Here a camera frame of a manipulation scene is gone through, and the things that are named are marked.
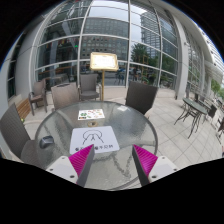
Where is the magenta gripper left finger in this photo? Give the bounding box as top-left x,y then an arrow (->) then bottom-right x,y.
47,145 -> 95,187

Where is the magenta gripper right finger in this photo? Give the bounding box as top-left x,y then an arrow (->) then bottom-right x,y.
132,145 -> 178,186

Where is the black computer mouse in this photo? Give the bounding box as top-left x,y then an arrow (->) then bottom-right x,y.
39,136 -> 54,149

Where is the round glass table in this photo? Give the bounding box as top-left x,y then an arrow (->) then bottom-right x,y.
35,101 -> 158,190

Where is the white paper sheet with drawing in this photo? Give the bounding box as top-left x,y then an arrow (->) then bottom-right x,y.
69,126 -> 120,154

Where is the colourful menu card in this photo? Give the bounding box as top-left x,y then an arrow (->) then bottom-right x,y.
78,109 -> 104,120

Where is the wicker chair near left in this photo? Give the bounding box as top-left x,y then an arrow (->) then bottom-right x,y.
0,104 -> 41,167

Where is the wicker chair behind table right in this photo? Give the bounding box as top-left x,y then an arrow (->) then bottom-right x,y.
125,81 -> 158,115

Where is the wicker chair behind table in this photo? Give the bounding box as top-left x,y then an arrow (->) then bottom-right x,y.
125,81 -> 158,115
51,83 -> 79,110

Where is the dark round side table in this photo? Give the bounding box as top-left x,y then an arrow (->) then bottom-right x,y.
176,98 -> 207,137

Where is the wicker chair behind table left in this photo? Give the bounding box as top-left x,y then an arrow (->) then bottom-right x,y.
51,83 -> 79,110

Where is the wooden bench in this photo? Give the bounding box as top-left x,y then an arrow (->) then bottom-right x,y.
16,99 -> 31,119

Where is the wicker chair far centre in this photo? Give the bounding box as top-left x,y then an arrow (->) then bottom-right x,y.
79,74 -> 101,100

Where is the wicker chair far left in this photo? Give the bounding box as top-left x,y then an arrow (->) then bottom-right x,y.
28,79 -> 47,115

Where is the dark chair at right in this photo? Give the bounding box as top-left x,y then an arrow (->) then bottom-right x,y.
205,105 -> 217,119

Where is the gold menu board stand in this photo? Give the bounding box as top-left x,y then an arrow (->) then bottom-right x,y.
89,51 -> 120,102

